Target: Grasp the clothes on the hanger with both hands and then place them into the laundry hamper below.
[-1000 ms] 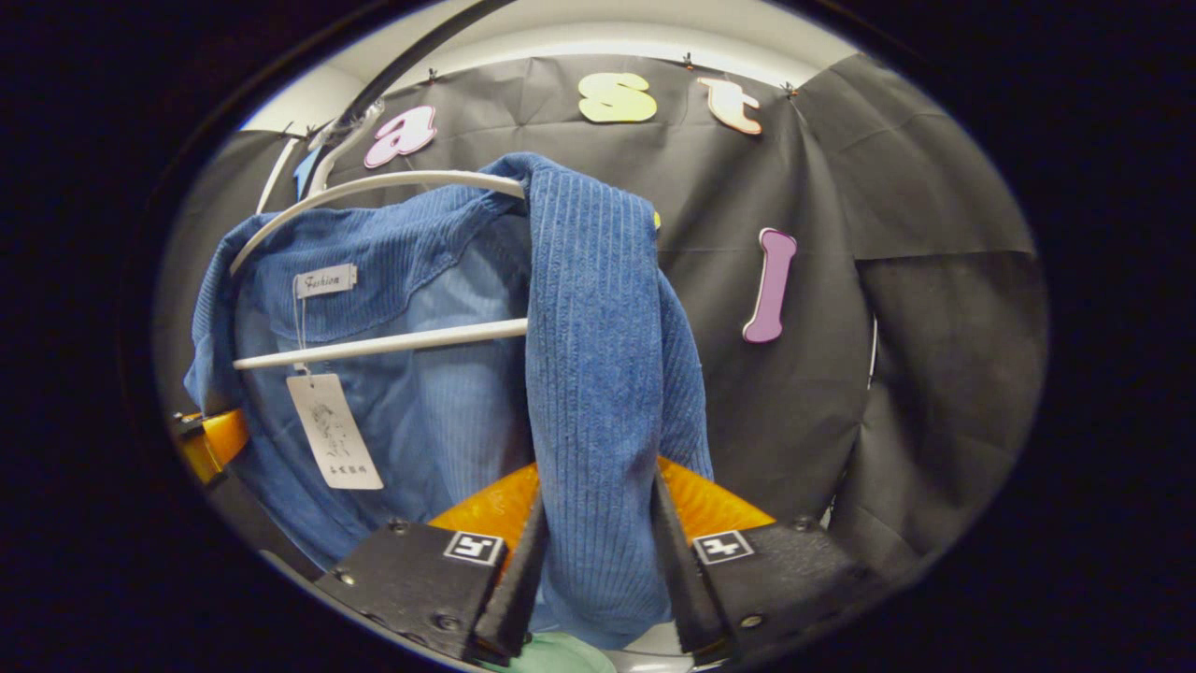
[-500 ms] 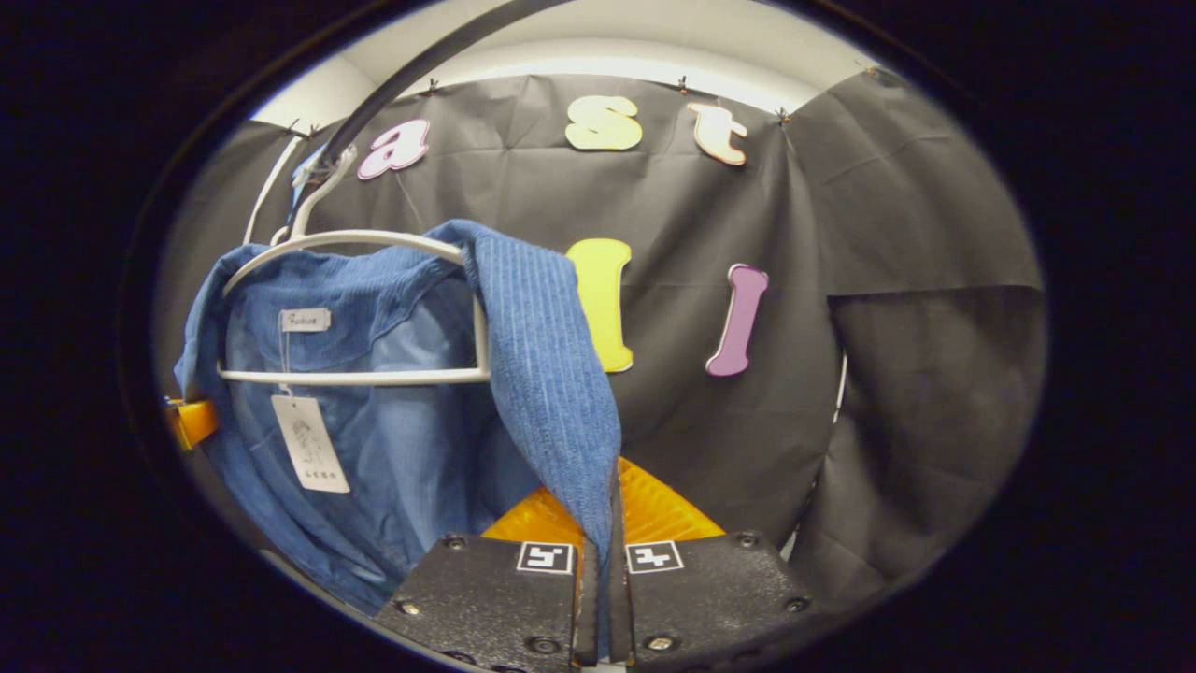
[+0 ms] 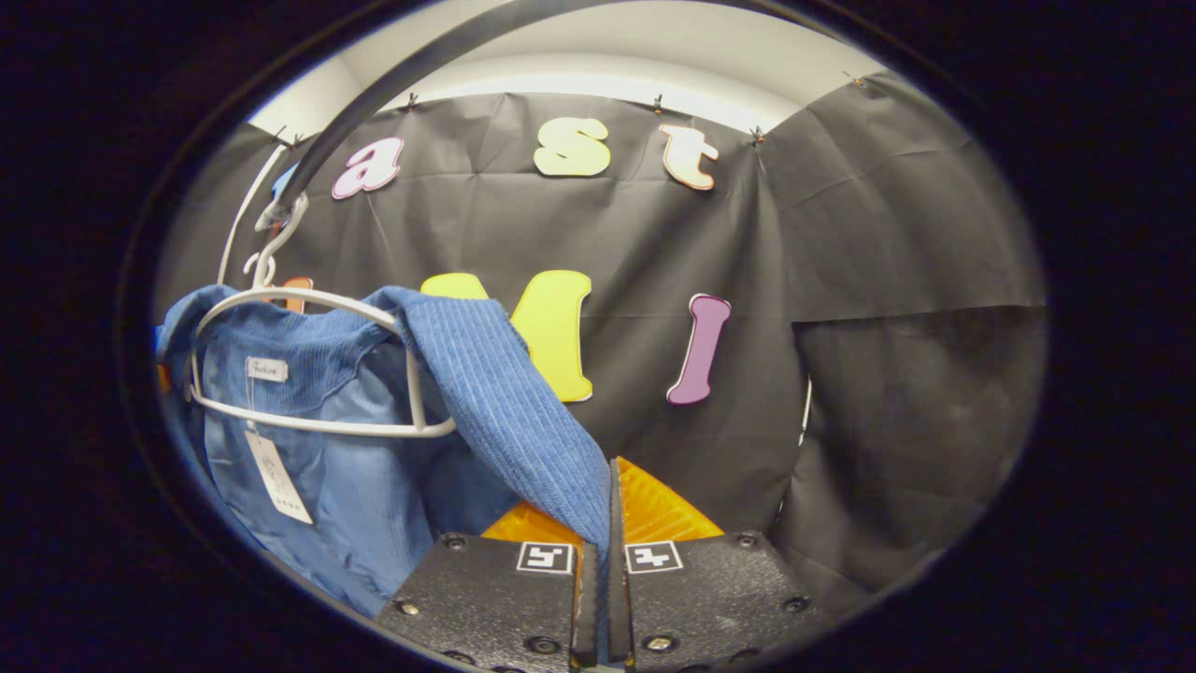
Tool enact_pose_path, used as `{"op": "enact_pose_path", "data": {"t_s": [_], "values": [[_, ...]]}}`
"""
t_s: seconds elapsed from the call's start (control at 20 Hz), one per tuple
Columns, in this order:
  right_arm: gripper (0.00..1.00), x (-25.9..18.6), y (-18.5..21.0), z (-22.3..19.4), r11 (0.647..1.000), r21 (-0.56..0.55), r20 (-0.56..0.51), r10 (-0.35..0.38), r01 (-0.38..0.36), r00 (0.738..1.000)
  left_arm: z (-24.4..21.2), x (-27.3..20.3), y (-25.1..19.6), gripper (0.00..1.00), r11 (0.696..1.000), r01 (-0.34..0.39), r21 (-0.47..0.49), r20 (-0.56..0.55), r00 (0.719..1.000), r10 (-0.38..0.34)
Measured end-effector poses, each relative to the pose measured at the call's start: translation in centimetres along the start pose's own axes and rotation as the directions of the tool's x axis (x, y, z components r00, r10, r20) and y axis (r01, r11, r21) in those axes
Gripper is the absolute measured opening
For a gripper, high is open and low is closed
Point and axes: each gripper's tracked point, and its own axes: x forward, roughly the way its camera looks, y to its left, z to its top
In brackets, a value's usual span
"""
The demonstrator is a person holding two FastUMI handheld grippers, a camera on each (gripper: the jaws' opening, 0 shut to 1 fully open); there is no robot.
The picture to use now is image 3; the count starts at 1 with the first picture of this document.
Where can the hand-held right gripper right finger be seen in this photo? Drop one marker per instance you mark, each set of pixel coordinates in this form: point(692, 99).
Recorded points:
point(617, 561)

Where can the white paper hang tag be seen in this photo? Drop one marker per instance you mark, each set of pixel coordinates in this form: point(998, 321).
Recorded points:
point(277, 481)

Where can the black clothes rail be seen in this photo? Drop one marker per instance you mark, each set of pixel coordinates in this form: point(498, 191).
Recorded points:
point(374, 86)

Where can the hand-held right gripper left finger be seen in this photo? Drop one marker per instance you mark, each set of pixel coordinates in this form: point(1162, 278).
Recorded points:
point(495, 598)

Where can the black backdrop cloth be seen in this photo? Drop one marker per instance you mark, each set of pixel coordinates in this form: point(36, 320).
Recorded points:
point(841, 234)

